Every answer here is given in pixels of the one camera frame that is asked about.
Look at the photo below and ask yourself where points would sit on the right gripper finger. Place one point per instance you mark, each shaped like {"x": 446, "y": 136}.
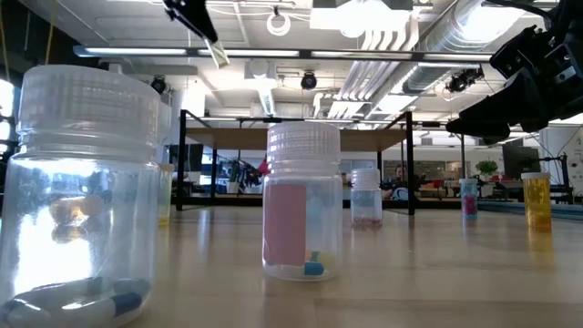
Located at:
{"x": 501, "y": 114}

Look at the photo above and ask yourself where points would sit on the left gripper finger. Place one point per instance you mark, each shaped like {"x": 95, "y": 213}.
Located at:
{"x": 193, "y": 18}

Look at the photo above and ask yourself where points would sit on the amber vial white cap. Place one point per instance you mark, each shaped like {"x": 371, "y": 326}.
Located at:
{"x": 537, "y": 200}

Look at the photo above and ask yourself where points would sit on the blue vial pink pills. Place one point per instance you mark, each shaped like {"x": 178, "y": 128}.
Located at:
{"x": 468, "y": 205}

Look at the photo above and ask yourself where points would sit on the large clear bottle blue capsules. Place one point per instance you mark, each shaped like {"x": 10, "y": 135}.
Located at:
{"x": 82, "y": 114}

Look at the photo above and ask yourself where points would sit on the small clear bottle red pills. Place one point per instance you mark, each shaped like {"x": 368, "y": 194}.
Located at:
{"x": 365, "y": 200}

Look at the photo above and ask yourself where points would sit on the yellow-tinted clear vial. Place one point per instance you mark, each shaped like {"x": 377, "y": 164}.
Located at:
{"x": 166, "y": 196}

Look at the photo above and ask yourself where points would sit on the clear bottle pink label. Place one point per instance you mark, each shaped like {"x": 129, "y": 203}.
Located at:
{"x": 284, "y": 228}

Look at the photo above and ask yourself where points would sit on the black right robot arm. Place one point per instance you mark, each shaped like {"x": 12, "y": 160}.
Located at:
{"x": 571, "y": 18}

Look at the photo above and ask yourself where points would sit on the black ceiling spotlight cluster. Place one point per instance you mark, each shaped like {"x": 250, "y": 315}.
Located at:
{"x": 462, "y": 81}

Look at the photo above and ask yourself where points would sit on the black monitor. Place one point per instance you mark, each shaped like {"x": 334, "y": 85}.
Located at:
{"x": 521, "y": 161}

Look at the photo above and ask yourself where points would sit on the green potted plant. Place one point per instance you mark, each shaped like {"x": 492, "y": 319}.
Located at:
{"x": 486, "y": 167}

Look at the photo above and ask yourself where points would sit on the white ceiling vent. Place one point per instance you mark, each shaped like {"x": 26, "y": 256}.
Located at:
{"x": 259, "y": 73}

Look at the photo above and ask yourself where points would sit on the black stand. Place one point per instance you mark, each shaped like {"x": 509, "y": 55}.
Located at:
{"x": 565, "y": 177}

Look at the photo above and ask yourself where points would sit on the person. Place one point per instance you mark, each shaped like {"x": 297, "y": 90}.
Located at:
{"x": 400, "y": 173}
{"x": 262, "y": 167}

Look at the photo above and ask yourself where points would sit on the blue strip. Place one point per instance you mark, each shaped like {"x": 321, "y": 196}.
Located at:
{"x": 571, "y": 213}

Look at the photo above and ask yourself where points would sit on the white round object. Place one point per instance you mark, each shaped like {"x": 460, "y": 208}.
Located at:
{"x": 401, "y": 195}

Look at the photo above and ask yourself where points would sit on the white ceiling pipes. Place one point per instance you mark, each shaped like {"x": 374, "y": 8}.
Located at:
{"x": 364, "y": 82}

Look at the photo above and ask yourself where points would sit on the small potted plant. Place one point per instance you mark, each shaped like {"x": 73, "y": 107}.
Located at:
{"x": 233, "y": 187}

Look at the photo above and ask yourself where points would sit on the black background frame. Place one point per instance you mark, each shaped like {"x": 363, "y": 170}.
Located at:
{"x": 463, "y": 159}

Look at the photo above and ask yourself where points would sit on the black table frame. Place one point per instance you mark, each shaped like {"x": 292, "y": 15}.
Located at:
{"x": 432, "y": 203}

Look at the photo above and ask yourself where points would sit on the wooden shelf black frame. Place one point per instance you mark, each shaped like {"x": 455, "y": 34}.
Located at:
{"x": 237, "y": 139}

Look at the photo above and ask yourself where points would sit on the ceiling light rail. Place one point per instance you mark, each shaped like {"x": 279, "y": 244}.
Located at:
{"x": 364, "y": 54}

